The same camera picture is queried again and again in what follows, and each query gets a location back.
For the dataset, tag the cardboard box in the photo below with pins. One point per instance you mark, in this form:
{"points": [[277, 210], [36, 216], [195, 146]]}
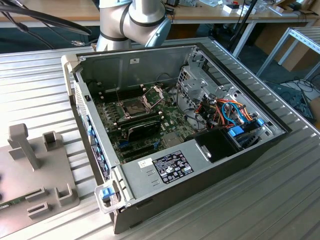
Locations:
{"points": [[315, 107], [268, 35]]}

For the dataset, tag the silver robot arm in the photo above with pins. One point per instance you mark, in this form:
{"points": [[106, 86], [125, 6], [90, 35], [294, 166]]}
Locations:
{"points": [[140, 15]]}

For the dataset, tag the blue expansion slot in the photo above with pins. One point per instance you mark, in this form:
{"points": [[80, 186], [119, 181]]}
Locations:
{"points": [[123, 144]]}

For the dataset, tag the green motherboard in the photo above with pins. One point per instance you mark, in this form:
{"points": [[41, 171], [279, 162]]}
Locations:
{"points": [[175, 120]]}

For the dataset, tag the grey power supply unit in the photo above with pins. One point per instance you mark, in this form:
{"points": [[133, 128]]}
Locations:
{"points": [[140, 180]]}

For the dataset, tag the CPU socket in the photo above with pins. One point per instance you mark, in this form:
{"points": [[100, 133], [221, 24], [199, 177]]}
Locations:
{"points": [[132, 108]]}

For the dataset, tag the black RAM slot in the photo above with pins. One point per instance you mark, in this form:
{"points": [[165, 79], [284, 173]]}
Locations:
{"points": [[110, 98], [110, 87], [110, 94], [110, 90], [138, 119], [138, 115]]}

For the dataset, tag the black stand pole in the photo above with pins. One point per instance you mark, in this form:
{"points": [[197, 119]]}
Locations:
{"points": [[245, 18]]}

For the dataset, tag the aluminium frame shelf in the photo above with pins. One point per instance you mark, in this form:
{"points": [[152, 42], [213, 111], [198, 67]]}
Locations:
{"points": [[306, 37]]}

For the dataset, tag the grey parts rack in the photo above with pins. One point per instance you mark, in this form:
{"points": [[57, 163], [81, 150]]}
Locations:
{"points": [[37, 180]]}

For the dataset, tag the grey chipset heatsink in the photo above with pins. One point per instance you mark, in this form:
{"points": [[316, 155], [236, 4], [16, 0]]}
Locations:
{"points": [[172, 140]]}

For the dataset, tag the blue disk carrier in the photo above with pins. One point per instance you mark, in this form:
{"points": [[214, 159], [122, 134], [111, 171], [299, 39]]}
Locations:
{"points": [[236, 131]]}

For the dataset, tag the wooden desk white frame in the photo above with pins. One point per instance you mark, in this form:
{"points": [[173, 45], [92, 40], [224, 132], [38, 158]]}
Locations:
{"points": [[270, 16], [62, 11]]}

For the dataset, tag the metal drive cage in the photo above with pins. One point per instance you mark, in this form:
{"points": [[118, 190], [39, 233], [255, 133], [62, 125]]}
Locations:
{"points": [[193, 86]]}

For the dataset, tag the black expansion slot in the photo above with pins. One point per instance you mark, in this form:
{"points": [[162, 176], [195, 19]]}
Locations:
{"points": [[137, 150], [140, 155]]}

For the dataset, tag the flat cardboard piece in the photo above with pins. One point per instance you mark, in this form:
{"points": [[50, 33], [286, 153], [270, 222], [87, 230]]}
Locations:
{"points": [[311, 8]]}

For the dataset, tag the white box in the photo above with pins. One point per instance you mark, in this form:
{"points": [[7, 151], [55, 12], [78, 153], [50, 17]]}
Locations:
{"points": [[228, 8]]}

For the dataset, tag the blue case latch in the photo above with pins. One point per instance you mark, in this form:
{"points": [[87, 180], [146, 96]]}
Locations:
{"points": [[107, 193]]}

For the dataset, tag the open PC case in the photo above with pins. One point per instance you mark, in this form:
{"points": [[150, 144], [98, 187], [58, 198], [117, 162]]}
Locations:
{"points": [[200, 190]]}

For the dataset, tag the black graphics card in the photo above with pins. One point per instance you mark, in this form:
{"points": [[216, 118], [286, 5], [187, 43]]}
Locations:
{"points": [[145, 128]]}

